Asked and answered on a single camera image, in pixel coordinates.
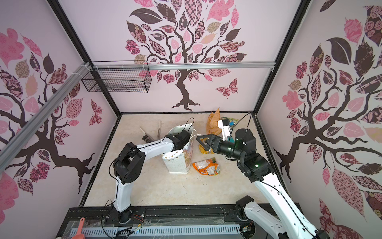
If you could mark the left aluminium rail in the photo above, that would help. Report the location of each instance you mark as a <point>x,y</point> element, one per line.
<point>10,151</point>

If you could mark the yellow green snack packet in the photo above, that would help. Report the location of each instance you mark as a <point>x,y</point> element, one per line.
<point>232,121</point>

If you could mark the white patterned paper bag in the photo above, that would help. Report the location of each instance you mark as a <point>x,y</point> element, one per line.
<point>179,160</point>

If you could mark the pink plastic scoop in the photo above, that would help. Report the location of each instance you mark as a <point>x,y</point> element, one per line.
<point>79,234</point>

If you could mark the white slotted cable duct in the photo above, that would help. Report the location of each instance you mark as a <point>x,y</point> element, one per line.
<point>161,231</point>

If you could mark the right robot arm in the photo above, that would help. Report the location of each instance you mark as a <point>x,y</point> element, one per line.
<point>289,222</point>

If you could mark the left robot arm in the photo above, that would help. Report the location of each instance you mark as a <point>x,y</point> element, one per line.
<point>128,165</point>

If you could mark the dark brown bottle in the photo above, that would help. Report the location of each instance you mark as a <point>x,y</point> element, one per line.
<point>147,139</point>

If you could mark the aluminium rail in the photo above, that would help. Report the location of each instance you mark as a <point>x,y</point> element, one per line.
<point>10,151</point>
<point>186,66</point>

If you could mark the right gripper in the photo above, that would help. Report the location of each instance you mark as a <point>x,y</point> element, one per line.
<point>213,139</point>

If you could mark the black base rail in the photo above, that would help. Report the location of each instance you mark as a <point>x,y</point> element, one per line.
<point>176,215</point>

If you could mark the orange snack packet small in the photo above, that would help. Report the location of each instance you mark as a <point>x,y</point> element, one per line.
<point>207,167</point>

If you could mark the black wire basket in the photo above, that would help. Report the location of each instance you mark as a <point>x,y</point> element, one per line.
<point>130,76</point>

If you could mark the back aluminium rail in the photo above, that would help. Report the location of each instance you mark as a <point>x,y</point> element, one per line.
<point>186,66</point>

